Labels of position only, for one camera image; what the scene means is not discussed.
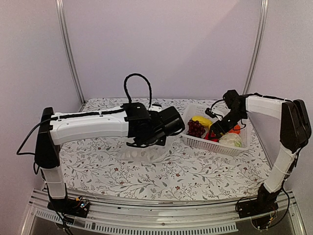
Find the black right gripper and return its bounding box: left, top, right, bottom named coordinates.
left=208, top=109, right=246, bottom=139

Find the red bell pepper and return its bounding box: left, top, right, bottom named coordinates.
left=204, top=131, right=219, bottom=142

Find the white green cauliflower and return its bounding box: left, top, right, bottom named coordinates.
left=219, top=133, right=242, bottom=147

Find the clear zip top bag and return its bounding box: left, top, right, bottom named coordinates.
left=117, top=136, right=179, bottom=163

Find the orange pumpkin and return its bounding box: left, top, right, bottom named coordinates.
left=229, top=125, right=241, bottom=135

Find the white plastic basket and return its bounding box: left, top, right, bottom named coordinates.
left=181, top=104, right=251, bottom=156

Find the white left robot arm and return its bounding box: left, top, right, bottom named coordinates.
left=35, top=103, right=185, bottom=212

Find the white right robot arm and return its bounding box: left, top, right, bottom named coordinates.
left=209, top=90, right=312, bottom=194

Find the dark red grape bunch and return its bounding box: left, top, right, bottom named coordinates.
left=187, top=119, right=206, bottom=138

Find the floral tablecloth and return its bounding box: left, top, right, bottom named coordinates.
left=46, top=97, right=282, bottom=202

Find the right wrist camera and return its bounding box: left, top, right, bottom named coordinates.
left=205, top=108, right=216, bottom=118

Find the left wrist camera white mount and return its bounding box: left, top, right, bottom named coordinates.
left=149, top=102, right=162, bottom=112

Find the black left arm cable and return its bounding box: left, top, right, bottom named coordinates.
left=123, top=73, right=153, bottom=108

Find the aluminium front rail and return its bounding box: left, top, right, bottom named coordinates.
left=21, top=189, right=308, bottom=235

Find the right aluminium frame post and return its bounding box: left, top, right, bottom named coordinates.
left=242, top=0, right=269, bottom=94

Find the aluminium frame post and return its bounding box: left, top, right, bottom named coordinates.
left=55, top=0, right=86, bottom=105
left=242, top=0, right=269, bottom=94

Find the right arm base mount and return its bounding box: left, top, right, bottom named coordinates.
left=235, top=193, right=278, bottom=218

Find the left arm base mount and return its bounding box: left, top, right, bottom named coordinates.
left=47, top=197, right=90, bottom=218

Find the left aluminium frame post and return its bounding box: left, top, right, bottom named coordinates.
left=55, top=0, right=86, bottom=105

